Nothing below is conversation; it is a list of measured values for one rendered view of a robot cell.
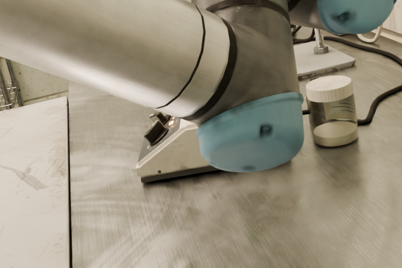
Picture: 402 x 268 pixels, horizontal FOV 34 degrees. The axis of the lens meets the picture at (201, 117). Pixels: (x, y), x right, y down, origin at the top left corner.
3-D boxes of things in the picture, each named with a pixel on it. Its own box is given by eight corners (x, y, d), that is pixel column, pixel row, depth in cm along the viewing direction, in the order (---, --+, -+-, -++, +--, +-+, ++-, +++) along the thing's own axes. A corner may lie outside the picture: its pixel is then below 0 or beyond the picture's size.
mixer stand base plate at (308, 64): (195, 104, 114) (194, 99, 114) (176, 78, 133) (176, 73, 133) (358, 64, 118) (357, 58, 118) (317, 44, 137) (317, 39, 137)
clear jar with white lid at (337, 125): (346, 151, 84) (338, 91, 82) (305, 146, 88) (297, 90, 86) (367, 132, 89) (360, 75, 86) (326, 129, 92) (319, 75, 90)
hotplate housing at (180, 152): (139, 186, 86) (125, 130, 84) (148, 149, 99) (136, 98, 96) (310, 158, 84) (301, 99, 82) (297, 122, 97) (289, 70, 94)
